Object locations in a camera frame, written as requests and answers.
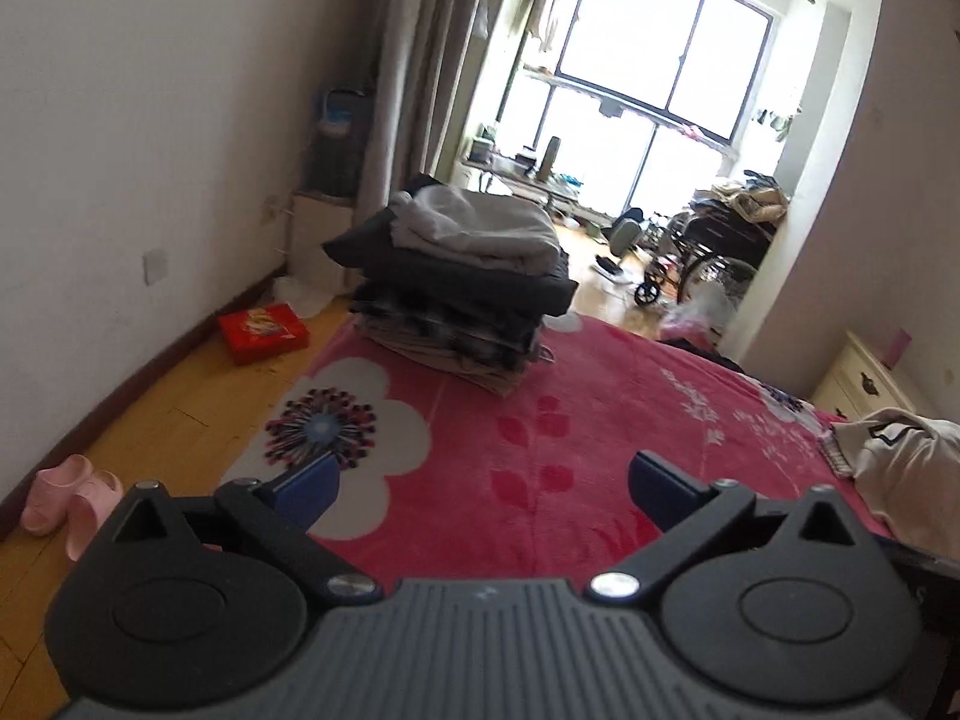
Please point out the cream jacket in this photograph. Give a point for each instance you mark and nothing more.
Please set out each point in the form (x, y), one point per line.
(907, 465)

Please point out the cream nightstand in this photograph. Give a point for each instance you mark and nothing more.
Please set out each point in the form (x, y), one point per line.
(847, 375)

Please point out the clear plastic bag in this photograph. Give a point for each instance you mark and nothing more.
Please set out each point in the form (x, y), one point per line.
(701, 311)

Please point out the stack of folded clothes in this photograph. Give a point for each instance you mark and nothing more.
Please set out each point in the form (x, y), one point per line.
(450, 300)

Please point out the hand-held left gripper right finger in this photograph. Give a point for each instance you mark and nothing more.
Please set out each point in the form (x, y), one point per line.
(660, 491)

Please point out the red cardboard box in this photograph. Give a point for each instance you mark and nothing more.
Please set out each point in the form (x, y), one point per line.
(262, 330)

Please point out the large window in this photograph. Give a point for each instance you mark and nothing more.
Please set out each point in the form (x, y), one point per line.
(652, 15)

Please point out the cluttered low table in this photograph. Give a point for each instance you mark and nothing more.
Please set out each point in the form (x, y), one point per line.
(525, 180)

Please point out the black cloth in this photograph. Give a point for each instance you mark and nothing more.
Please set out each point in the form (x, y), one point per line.
(705, 351)

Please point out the white plastic bag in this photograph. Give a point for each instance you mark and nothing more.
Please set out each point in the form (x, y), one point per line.
(300, 292)

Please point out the grey round object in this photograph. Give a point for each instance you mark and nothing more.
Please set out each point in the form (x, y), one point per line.
(626, 232)

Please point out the pile of clothes on wheelchair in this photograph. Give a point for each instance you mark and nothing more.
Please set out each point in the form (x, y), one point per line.
(750, 199)

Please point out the pink upright box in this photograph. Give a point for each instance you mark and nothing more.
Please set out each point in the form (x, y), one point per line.
(898, 346)

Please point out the wheelchair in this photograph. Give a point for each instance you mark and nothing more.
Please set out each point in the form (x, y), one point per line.
(712, 236)

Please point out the white water dispenser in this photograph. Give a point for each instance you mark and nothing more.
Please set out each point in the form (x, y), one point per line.
(322, 240)

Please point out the pink slipper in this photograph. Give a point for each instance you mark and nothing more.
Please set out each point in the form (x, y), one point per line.
(56, 487)
(94, 502)

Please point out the white wall socket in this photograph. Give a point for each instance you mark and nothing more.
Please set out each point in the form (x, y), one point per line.
(270, 210)

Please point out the white shirt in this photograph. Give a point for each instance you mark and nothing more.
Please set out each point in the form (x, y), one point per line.
(480, 229)

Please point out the red floral blanket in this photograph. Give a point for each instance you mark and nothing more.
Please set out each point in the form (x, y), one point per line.
(525, 405)

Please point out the beige curtain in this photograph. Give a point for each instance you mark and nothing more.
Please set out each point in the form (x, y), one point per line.
(420, 52)

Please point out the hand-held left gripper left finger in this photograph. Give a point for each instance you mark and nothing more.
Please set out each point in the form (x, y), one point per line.
(311, 491)

